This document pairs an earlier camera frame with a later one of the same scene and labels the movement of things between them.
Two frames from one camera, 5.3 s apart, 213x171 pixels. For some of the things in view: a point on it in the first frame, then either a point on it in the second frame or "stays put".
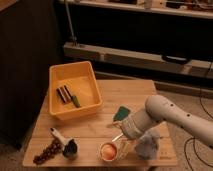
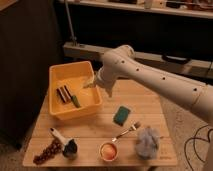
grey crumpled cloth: x=147 y=146 stays put
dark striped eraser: x=64 y=94 stays put
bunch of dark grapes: x=52 y=149 stays put
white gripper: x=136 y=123 → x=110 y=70
